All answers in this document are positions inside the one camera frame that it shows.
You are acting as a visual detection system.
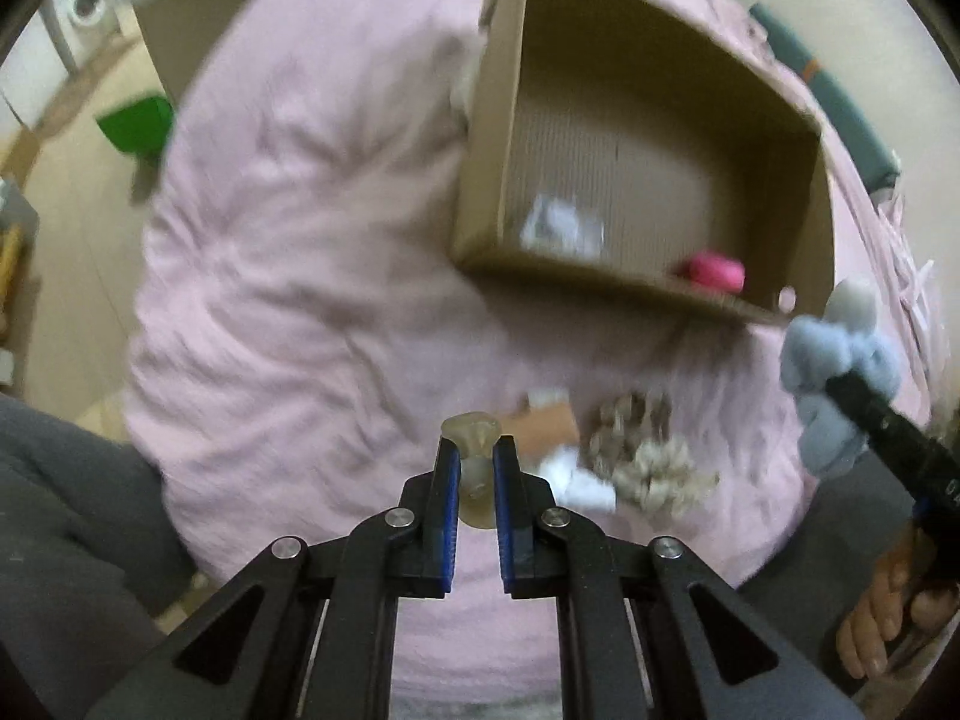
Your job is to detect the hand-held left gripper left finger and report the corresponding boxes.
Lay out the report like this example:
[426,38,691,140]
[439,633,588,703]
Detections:
[86,439,461,720]

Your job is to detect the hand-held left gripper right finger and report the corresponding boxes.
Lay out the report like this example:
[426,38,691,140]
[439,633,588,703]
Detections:
[493,437,865,720]

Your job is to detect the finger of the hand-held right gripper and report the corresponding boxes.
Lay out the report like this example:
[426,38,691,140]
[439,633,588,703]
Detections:
[823,366,960,505]

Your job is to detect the translucent beige squishy toy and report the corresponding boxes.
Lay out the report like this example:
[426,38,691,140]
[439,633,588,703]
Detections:
[440,412,502,530]

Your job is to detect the blue and white plush toy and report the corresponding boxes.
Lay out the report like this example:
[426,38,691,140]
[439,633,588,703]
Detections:
[780,277,901,478]

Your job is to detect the brown cardboard box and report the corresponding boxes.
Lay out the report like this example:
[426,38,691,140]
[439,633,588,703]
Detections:
[450,0,837,329]

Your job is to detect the white soft block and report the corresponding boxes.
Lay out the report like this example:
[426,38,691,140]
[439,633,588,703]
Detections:
[538,448,619,515]

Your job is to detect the pink round soft toy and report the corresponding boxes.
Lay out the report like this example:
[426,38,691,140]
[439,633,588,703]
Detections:
[679,252,746,293]

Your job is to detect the white crumpled soft item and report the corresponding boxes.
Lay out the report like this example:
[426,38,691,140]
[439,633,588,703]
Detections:
[520,195,608,260]

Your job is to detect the person's right hand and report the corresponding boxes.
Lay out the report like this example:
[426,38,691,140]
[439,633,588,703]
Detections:
[835,531,960,680]

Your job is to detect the brown cardboard piece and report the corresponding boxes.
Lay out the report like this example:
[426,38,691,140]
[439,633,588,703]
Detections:
[504,403,583,475]

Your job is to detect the beige fluffy scrunchie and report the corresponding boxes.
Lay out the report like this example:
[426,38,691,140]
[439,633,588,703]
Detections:
[587,392,722,517]

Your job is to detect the pink fleece blanket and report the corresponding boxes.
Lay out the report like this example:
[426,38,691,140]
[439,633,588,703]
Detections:
[124,0,947,707]

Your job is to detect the grey trousers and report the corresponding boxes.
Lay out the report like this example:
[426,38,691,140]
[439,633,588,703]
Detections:
[0,396,197,720]

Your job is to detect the large cardboard carton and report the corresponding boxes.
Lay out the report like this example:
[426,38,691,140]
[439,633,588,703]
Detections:
[133,0,250,110]

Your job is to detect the white washing machine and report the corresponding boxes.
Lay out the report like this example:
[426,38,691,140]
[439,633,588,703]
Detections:
[46,0,115,68]

